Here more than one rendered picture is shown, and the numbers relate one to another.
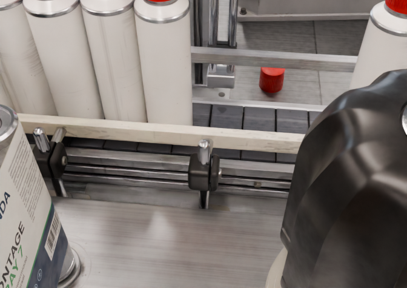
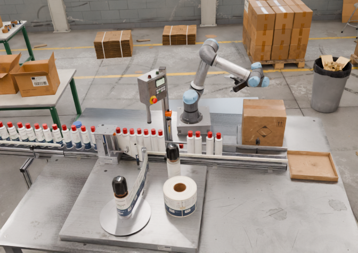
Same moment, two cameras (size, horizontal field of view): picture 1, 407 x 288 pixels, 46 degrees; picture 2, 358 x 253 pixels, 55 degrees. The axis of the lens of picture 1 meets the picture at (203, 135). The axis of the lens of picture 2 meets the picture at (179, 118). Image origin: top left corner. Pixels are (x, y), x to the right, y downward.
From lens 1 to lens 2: 2.02 m
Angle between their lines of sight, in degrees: 13
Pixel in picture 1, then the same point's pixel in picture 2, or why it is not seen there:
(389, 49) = (188, 141)
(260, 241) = not seen: hidden behind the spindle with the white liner
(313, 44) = not seen: hidden behind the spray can
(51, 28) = (146, 138)
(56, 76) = (146, 145)
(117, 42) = (154, 140)
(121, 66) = (155, 143)
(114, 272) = (154, 169)
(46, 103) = not seen: hidden behind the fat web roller
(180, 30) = (162, 138)
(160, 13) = (160, 137)
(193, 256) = (164, 168)
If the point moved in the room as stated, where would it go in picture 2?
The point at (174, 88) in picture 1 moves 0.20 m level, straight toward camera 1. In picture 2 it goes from (162, 146) to (162, 164)
